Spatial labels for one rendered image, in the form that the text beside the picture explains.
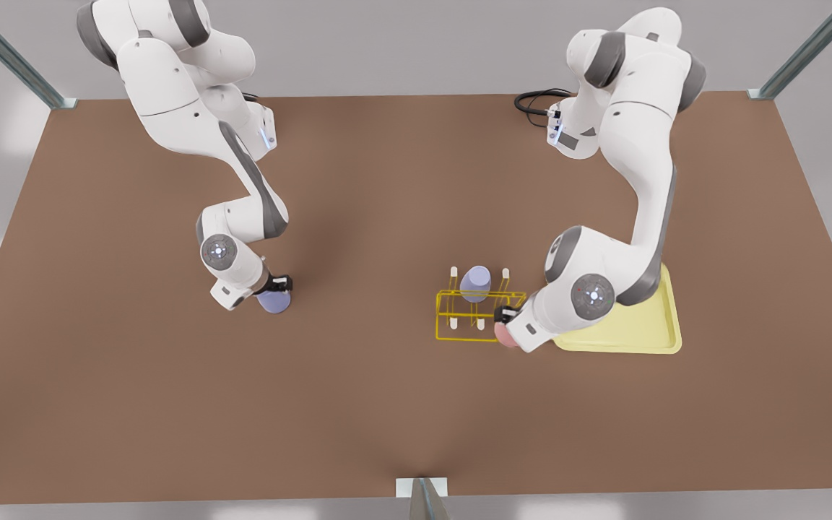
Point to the lavender cup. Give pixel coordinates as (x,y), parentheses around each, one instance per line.
(475,283)
(274,302)

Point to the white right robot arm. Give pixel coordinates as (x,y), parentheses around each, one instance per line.
(170,94)

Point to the pink cup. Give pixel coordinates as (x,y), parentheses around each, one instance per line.
(505,335)

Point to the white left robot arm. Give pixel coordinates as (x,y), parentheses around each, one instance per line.
(633,130)

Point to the silver frame post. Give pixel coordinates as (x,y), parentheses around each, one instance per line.
(425,498)
(806,50)
(4,50)

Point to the pale yellow tray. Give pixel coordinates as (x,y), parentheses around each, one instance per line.
(636,328)

